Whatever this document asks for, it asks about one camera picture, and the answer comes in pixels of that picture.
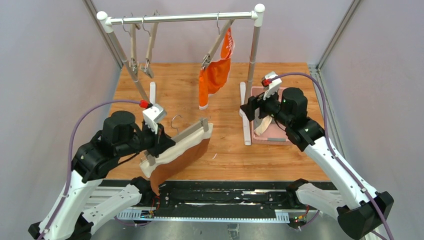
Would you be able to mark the pink plastic basket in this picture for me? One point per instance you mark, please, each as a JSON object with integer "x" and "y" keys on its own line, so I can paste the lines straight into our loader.
{"x": 274, "y": 134}

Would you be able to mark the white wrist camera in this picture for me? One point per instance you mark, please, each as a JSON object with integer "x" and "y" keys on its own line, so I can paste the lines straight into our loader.
{"x": 153, "y": 116}
{"x": 271, "y": 84}

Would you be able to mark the grey underwear white waistband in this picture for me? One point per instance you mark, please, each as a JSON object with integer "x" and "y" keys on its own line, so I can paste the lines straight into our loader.
{"x": 261, "y": 125}

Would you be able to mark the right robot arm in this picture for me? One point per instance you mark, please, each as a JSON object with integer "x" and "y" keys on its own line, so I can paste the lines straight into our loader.
{"x": 359, "y": 208}

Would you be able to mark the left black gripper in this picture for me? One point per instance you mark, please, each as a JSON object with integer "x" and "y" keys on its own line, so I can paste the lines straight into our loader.
{"x": 162, "y": 143}

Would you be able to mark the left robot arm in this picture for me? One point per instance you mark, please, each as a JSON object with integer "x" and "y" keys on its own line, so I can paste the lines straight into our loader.
{"x": 119, "y": 137}

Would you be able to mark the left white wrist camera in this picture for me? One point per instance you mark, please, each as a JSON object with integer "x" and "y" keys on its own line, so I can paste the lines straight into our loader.
{"x": 153, "y": 116}

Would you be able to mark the white clothes rack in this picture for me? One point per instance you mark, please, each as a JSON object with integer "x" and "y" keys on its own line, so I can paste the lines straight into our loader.
{"x": 257, "y": 15}

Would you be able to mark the brown underwear white waistband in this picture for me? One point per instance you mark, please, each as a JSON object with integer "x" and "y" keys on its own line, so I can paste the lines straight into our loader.
{"x": 177, "y": 158}

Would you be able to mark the beige clip hanger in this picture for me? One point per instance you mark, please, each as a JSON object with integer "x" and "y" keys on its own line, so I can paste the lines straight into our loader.
{"x": 207, "y": 59}
{"x": 202, "y": 124}
{"x": 134, "y": 64}
{"x": 151, "y": 44}

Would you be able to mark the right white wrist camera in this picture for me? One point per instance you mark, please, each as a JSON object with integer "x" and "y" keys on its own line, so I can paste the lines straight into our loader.
{"x": 271, "y": 84}

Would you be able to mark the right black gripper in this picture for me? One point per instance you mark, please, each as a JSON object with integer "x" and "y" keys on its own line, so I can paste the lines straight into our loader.
{"x": 250, "y": 108}

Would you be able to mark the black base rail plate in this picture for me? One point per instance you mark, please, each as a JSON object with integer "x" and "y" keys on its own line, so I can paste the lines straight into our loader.
{"x": 218, "y": 201}

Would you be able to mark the empty beige clip hanger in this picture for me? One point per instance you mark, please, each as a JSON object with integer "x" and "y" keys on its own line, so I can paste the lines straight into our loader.
{"x": 151, "y": 44}

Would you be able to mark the orange underwear white trim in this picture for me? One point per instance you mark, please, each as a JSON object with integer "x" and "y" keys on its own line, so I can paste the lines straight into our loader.
{"x": 214, "y": 77}

